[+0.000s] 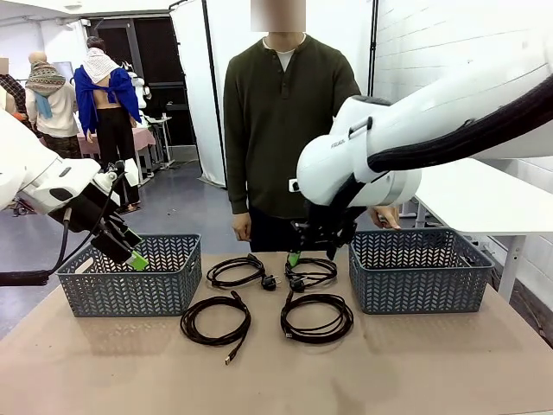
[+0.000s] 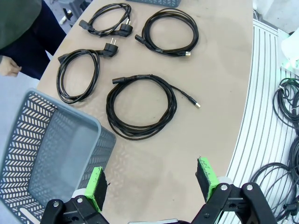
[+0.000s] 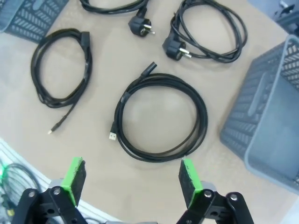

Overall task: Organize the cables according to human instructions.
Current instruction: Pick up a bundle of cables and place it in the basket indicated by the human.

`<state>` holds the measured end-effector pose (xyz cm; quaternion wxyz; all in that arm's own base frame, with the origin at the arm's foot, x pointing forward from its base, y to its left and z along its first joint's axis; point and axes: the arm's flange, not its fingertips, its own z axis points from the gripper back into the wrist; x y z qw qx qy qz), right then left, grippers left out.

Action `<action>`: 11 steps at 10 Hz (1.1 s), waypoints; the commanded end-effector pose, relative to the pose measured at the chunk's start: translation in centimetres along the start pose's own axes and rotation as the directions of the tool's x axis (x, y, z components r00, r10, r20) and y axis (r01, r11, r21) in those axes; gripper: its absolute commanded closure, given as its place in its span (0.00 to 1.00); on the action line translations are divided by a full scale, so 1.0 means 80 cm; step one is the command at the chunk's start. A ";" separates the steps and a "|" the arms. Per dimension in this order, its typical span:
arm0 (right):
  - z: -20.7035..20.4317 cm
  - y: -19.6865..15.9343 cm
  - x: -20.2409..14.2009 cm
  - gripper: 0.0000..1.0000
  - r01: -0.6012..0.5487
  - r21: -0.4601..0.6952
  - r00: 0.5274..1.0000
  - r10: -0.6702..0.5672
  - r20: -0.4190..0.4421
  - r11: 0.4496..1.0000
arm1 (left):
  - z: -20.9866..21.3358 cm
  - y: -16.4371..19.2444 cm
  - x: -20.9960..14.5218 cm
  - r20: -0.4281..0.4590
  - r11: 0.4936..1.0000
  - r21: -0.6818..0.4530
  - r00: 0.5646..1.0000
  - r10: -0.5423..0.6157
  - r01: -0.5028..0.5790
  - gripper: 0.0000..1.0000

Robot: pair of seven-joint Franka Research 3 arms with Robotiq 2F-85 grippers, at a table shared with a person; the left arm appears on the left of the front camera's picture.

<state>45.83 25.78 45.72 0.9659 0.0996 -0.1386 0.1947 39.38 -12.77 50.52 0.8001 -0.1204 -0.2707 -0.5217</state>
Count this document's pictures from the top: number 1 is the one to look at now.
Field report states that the small white background desk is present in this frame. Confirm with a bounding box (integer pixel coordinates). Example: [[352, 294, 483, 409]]
[[144, 113, 176, 170]]

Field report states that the black power cable with plug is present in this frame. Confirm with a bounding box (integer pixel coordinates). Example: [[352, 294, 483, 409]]
[[283, 257, 339, 294], [206, 253, 283, 292]]

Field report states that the person's right forearm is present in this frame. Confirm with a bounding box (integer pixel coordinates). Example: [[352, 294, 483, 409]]
[[224, 146, 253, 217]]

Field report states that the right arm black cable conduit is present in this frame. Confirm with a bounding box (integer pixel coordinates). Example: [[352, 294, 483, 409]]
[[366, 73, 553, 174]]

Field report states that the person in green sweater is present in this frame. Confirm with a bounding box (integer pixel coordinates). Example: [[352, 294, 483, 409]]
[[223, 33, 362, 254]]

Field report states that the large white table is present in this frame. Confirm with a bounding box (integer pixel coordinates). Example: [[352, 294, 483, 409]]
[[404, 157, 553, 303]]

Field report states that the background person in plaid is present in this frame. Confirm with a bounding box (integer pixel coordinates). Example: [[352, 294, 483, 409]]
[[0, 55, 28, 127]]

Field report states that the white divider screen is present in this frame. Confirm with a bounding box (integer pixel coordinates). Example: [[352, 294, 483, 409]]
[[169, 0, 228, 188]]

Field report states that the mannequin with blue jacket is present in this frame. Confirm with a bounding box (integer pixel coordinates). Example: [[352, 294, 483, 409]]
[[73, 36, 144, 215]]

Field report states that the mannequin with patterned scarf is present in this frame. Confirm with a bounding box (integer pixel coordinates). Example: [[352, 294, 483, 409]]
[[24, 51, 81, 159]]

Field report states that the person's right hand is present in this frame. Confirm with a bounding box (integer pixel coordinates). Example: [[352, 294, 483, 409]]
[[232, 214, 253, 242]]

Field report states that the black vertical stand pole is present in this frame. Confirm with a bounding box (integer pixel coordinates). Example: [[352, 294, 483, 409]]
[[366, 0, 380, 100]]

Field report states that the grey plastic lattice basket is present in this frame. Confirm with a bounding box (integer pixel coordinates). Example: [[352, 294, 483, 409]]
[[348, 227, 496, 316], [56, 233, 203, 318]]

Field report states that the black braided USB cable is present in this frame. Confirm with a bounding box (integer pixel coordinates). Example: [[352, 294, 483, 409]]
[[280, 290, 355, 346], [180, 290, 252, 367]]

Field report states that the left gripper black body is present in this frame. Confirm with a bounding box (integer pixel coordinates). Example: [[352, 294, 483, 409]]
[[49, 181, 130, 238]]

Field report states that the pink cloth covered table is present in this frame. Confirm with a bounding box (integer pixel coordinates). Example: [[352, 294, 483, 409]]
[[77, 127, 157, 174]]

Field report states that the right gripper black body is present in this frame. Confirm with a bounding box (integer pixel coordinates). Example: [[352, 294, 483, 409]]
[[291, 201, 369, 251]]

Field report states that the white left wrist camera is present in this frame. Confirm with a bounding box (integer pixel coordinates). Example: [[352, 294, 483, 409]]
[[92, 157, 140, 196]]

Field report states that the person's left hand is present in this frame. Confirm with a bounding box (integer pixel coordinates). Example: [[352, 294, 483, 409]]
[[366, 206, 403, 230]]

